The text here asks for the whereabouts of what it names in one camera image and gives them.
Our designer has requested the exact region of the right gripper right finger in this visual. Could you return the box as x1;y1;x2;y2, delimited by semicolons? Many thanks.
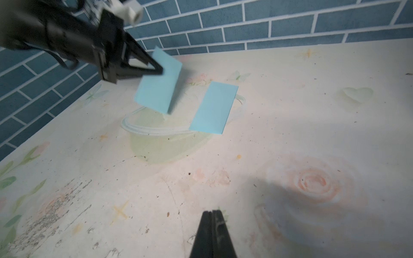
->
211;210;237;258

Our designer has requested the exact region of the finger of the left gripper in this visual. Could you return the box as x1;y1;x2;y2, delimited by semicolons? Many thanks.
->
116;66;163;80
124;32;163;69

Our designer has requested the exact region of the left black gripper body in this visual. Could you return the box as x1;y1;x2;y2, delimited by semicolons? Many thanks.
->
45;6;129;83

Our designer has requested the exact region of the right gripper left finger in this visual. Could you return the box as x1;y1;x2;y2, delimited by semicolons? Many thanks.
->
189;211;213;258

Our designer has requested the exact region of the light blue paper front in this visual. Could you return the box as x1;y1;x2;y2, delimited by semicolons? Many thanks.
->
133;47;182;114

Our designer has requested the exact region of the light blue paper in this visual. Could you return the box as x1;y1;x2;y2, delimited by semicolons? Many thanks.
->
189;81;238;134
133;47;182;114

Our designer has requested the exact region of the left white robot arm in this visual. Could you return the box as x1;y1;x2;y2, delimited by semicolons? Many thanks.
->
1;1;163;83

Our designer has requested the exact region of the floral table mat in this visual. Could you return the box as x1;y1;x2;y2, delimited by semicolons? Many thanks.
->
1;39;413;258

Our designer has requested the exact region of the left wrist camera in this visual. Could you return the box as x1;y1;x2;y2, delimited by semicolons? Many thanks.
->
95;0;144;25

